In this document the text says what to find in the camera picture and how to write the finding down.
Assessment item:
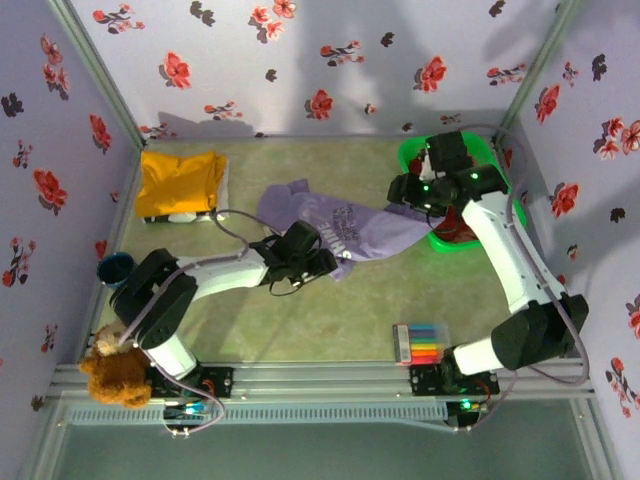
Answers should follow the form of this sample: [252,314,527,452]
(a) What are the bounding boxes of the brown teddy bear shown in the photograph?
[78,323,154,409]

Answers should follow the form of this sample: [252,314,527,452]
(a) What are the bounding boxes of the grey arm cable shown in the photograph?
[119,208,275,440]
[452,122,594,434]

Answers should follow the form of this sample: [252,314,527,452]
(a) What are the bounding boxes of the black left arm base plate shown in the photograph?
[147,366,235,400]

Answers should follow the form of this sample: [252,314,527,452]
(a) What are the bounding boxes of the purple printed t-shirt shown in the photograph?
[256,178,436,282]

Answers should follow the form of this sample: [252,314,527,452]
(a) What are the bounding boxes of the dark red t-shirt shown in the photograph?
[407,149,481,244]

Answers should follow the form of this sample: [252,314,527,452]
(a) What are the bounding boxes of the green plastic basket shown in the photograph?
[397,128,529,254]

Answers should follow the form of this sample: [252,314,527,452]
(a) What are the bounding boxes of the grey slotted cable duct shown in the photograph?
[67,402,449,426]

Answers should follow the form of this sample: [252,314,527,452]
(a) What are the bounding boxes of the grey aluminium corner post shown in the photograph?
[46,0,146,149]
[497,0,587,139]

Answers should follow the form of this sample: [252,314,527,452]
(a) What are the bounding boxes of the pack of coloured markers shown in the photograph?
[392,322,450,366]

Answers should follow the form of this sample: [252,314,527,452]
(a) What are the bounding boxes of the grey left arm cable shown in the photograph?
[119,208,275,440]

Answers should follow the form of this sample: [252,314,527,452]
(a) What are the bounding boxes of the yellow folded t-shirt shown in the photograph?
[135,149,229,219]

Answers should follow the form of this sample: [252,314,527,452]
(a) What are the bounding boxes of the grey aluminium rail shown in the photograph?
[47,362,596,401]

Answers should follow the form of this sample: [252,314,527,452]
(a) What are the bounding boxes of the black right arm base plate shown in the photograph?
[408,363,501,397]

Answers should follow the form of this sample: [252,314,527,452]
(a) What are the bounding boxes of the grey right arm cable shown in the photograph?
[452,122,594,434]

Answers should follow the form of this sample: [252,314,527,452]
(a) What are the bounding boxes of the dark blue cup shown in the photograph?
[96,251,137,291]

